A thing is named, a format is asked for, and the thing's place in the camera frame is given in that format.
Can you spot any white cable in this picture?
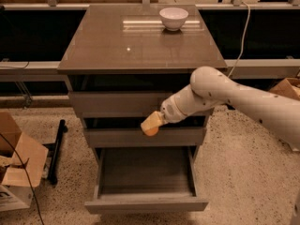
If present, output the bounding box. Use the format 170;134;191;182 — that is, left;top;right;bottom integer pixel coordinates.
227;2;252;79

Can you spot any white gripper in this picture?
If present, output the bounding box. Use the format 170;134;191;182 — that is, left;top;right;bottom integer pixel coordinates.
141;97;182;132

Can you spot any grey drawer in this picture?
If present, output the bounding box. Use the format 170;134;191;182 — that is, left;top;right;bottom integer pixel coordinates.
85;146;208;214
67;90;217;119
83;127;206;148

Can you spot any grey drawer cabinet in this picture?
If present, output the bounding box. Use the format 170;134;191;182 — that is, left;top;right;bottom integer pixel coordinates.
57;3;229;166

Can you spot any white ceramic bowl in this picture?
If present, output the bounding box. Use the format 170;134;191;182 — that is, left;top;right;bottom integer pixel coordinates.
159;7;188;31

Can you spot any orange fruit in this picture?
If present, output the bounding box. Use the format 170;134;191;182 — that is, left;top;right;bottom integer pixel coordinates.
144;127;158;137

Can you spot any grey middle drawer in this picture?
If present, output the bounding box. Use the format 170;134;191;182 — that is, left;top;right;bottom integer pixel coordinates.
83;127;206;148

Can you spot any grey top drawer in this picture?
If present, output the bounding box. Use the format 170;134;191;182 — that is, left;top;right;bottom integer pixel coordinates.
67;90;217;119

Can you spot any grey bottom drawer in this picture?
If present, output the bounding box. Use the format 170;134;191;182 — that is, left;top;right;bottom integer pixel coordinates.
85;146;208;214

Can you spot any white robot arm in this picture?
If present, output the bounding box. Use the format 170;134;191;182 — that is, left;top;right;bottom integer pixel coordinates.
141;67;300;149

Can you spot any black cable left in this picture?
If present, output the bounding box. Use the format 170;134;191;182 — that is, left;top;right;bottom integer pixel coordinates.
0;131;45;225

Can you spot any open cardboard box left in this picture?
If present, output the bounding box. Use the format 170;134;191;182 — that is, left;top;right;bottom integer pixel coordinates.
0;112;48;212

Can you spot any cardboard box right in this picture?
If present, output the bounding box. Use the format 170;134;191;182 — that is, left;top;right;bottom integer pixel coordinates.
270;78;300;100

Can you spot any black metal stand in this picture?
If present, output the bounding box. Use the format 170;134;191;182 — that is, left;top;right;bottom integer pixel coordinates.
44;119;68;186

